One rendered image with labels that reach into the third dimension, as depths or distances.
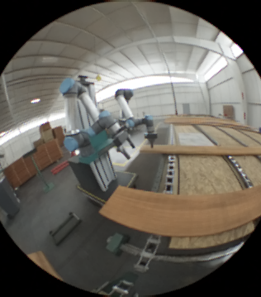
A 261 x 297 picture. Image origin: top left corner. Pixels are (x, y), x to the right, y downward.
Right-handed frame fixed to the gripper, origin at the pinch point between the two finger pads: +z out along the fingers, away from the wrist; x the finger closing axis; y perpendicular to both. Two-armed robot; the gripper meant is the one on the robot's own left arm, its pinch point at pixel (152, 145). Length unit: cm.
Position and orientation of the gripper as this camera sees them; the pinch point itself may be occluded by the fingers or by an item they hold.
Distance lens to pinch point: 93.1
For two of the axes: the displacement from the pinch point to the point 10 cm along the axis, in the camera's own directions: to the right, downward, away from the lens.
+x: 8.9, 0.2, -4.6
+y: -4.3, 4.0, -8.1
